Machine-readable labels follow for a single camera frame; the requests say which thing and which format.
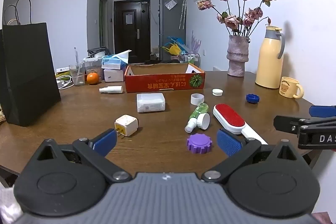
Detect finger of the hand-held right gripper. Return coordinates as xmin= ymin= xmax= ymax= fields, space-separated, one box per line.
xmin=310 ymin=105 xmax=336 ymax=117
xmin=273 ymin=115 xmax=306 ymax=133

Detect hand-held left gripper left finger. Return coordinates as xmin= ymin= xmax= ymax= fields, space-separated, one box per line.
xmin=37 ymin=128 xmax=133 ymax=184

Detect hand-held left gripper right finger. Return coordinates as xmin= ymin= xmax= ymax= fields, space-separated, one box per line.
xmin=201 ymin=128 xmax=303 ymax=184

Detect red and white lint brush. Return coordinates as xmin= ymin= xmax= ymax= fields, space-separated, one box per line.
xmin=213 ymin=104 xmax=268 ymax=146

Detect white charger cube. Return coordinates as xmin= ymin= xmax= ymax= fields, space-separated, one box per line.
xmin=114 ymin=114 xmax=139 ymax=137

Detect purple gear-shaped cap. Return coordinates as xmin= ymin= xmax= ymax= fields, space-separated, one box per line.
xmin=187 ymin=133 xmax=214 ymax=155

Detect tall white bottle cap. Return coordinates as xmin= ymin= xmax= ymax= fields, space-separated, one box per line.
xmin=197 ymin=113 xmax=211 ymax=130

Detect green spray bottle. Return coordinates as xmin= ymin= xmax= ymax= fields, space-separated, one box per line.
xmin=184 ymin=102 xmax=209 ymax=133

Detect blue bottle cap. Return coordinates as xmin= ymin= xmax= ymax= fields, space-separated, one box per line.
xmin=246 ymin=93 xmax=260 ymax=104

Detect white tape roll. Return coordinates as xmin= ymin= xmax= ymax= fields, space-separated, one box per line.
xmin=190 ymin=93 xmax=205 ymax=105

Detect white spray bottle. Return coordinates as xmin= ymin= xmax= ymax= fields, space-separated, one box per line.
xmin=99 ymin=86 xmax=123 ymax=94

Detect white plastic case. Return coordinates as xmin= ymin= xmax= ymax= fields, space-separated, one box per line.
xmin=136 ymin=93 xmax=166 ymax=113

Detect red cardboard box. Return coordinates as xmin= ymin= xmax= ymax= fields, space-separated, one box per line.
xmin=124 ymin=63 xmax=206 ymax=93

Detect yellow bear mug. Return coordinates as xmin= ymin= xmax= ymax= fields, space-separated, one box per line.
xmin=279 ymin=76 xmax=304 ymax=100

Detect orange fruit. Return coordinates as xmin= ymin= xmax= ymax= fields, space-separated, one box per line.
xmin=87 ymin=72 xmax=99 ymax=85

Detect yellow thermos jug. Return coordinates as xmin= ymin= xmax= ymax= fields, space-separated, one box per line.
xmin=255 ymin=25 xmax=286 ymax=89

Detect small white box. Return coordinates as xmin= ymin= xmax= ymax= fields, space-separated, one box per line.
xmin=104 ymin=69 xmax=125 ymax=82

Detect clear glass cup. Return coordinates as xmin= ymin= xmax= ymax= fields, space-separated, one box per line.
xmin=69 ymin=63 xmax=86 ymax=86

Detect clear plastic container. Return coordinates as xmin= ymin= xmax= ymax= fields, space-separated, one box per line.
xmin=83 ymin=56 xmax=103 ymax=80

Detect blue tissue box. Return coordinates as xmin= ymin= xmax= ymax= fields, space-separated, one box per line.
xmin=101 ymin=50 xmax=132 ymax=69

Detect pink ceramic vase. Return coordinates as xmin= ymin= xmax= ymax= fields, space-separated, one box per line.
xmin=226 ymin=35 xmax=250 ymax=77

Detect black folding stand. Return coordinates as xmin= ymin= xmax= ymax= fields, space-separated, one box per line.
xmin=87 ymin=47 xmax=109 ymax=57

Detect purple wrapped bouquet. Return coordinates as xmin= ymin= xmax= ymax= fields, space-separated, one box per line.
xmin=190 ymin=30 xmax=202 ymax=54

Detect black paper bag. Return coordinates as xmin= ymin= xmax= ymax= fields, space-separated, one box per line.
xmin=0 ymin=0 xmax=62 ymax=127

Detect dark wooden door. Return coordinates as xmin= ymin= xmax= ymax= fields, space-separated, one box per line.
xmin=113 ymin=0 xmax=151 ymax=64

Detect blue and yellow plastic items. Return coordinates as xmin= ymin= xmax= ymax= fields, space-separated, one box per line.
xmin=161 ymin=36 xmax=187 ymax=55

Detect dried pink roses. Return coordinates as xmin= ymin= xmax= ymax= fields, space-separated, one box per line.
xmin=197 ymin=0 xmax=278 ymax=38

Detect pale fuzzy cloth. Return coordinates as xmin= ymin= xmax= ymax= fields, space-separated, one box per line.
xmin=0 ymin=187 xmax=21 ymax=224

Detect grey refrigerator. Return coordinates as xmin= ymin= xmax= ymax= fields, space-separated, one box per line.
xmin=159 ymin=0 xmax=187 ymax=61

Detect white folded umbrella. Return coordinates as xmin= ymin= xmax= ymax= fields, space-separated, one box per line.
xmin=179 ymin=0 xmax=187 ymax=30

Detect white power adapter with cable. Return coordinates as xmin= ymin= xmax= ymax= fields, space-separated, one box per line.
xmin=56 ymin=74 xmax=74 ymax=89

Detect wire trolley with bottles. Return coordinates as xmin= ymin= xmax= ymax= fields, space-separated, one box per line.
xmin=180 ymin=52 xmax=200 ymax=67

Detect side doorway frame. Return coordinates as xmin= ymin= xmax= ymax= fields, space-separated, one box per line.
xmin=99 ymin=0 xmax=109 ymax=48

